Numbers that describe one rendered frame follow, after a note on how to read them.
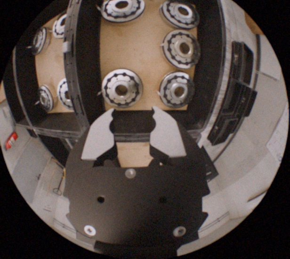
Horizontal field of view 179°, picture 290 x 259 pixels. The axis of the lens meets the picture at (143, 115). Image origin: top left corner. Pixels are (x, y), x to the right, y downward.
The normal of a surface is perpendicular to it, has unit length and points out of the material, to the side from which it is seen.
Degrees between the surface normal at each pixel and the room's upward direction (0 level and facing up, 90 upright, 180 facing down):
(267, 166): 90
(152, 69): 0
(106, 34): 0
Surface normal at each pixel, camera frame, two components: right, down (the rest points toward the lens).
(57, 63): 0.07, 0.53
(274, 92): -1.00, 0.04
